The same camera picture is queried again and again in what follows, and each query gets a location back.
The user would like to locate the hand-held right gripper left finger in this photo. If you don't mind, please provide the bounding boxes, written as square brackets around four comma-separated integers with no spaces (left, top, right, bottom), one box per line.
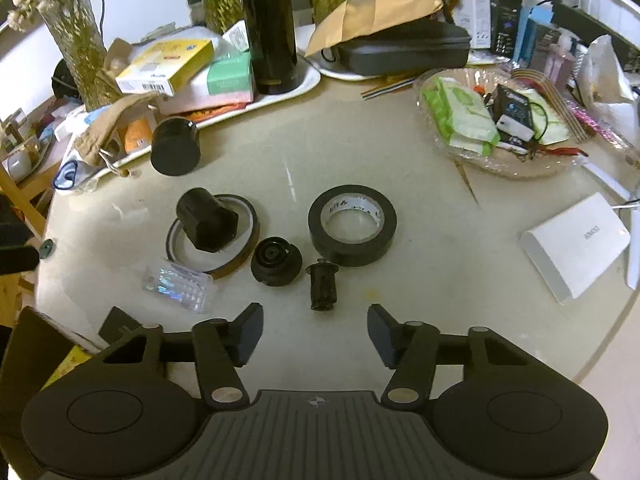
[92,303,264,407]

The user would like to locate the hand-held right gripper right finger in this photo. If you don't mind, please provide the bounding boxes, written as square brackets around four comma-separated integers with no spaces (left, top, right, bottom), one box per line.
[367,304,546,408]

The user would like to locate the black electrical tape roll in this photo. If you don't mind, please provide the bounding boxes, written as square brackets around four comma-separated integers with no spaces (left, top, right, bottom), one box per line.
[307,185,398,267]

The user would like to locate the black round lens part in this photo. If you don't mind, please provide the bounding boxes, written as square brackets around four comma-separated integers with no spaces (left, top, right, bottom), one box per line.
[251,236,303,287]

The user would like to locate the small black plug part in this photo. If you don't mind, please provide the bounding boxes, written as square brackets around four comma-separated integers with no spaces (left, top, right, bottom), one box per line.
[306,258,341,312]

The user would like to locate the clear faceted plastic piece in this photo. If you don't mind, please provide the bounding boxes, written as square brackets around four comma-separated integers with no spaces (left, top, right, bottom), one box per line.
[141,259,215,313]

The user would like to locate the amber tape roll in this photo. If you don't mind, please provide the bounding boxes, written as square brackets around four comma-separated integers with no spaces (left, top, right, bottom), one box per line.
[166,195,261,276]

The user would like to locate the black hexagonal cylinder part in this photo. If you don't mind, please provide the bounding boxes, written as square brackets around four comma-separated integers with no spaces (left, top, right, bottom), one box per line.
[176,187,239,253]

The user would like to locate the black card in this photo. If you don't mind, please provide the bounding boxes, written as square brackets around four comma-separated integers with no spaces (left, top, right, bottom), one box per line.
[98,308,143,343]

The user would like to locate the black cylindrical jar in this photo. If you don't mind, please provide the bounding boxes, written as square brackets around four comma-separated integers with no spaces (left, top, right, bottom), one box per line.
[150,116,201,177]

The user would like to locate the white power bank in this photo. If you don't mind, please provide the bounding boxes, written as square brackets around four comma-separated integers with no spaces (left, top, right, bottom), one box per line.
[518,191,631,305]

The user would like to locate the clear plastic basket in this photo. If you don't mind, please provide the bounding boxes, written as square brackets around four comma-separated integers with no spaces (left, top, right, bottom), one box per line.
[415,67,596,180]

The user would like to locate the orange label bottle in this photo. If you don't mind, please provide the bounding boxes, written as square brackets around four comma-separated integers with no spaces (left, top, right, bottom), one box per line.
[122,119,153,154]

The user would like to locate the green wet wipe packets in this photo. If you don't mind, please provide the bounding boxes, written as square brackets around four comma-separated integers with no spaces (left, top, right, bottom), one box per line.
[421,76,501,157]

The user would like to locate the large white tray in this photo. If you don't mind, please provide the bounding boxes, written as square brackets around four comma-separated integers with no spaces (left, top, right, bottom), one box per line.
[65,25,321,181]

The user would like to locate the green tissue pack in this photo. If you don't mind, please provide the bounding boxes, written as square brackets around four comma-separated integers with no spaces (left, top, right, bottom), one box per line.
[190,52,253,104]

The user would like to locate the small black box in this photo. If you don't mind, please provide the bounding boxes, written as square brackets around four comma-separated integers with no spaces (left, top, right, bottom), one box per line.
[489,85,536,142]

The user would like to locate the yellow cardboard box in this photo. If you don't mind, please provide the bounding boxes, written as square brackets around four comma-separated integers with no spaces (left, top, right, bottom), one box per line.
[115,39,215,96]

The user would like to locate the black zip case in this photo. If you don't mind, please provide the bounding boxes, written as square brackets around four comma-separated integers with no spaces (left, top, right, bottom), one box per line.
[320,21,472,78]

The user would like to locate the black thermos bottle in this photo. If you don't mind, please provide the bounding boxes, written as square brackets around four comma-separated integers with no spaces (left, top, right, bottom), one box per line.
[239,0,300,95]

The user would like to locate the pink bottle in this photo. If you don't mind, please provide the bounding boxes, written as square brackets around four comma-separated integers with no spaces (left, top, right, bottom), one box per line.
[544,42,577,92]

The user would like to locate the brown paper envelope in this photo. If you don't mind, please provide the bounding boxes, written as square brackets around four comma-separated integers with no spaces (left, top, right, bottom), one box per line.
[304,0,445,57]

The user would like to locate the white carton box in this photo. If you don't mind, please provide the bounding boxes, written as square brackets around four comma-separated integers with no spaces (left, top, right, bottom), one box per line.
[457,0,502,51]

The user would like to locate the glass vase with dried flowers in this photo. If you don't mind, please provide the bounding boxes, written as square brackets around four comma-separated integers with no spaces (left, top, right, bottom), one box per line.
[7,0,121,111]

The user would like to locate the black carton box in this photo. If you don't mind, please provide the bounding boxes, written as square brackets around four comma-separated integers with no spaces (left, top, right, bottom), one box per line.
[492,0,527,57]

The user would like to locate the blue carton box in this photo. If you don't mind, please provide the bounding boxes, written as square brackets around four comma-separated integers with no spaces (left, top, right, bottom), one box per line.
[517,4,557,68]

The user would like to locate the white plastic bag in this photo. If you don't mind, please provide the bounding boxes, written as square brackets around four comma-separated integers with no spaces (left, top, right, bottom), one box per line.
[584,35,637,128]

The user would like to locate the striped flat cable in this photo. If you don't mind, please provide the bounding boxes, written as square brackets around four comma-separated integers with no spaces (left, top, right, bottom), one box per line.
[361,77,418,101]

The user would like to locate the burlap drawstring pouch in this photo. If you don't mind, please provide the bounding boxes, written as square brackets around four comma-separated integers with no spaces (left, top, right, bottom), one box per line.
[75,92,161,168]

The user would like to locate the rainbow ribbon cable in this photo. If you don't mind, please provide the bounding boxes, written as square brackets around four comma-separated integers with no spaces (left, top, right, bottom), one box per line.
[510,67,601,142]

